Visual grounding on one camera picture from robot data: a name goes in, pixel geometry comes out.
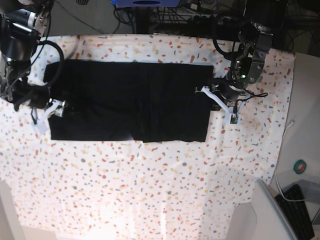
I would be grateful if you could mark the green tape roll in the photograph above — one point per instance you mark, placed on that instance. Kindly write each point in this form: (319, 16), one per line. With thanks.
(300, 167)

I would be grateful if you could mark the grey monitor edge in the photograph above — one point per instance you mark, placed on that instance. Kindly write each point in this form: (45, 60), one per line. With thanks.
(272, 223)

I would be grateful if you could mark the black printed t-shirt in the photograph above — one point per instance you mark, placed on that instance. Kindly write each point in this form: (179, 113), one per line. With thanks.
(121, 101)

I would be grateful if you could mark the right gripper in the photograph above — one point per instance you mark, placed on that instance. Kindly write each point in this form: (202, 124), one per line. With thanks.
(38, 97)

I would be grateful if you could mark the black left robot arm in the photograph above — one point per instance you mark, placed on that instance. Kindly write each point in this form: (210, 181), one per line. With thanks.
(257, 25)

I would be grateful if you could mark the black keyboard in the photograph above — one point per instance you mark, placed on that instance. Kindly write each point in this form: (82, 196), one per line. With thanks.
(296, 212)

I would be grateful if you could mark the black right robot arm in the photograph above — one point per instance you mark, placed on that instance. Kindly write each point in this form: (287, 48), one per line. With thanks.
(21, 29)

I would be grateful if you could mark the terrazzo pattern tablecloth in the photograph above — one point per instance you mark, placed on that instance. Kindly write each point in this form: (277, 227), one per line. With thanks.
(135, 190)

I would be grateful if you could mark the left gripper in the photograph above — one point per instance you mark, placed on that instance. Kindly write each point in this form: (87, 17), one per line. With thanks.
(222, 91)

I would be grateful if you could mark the blue box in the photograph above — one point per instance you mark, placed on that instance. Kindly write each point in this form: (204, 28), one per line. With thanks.
(148, 3)

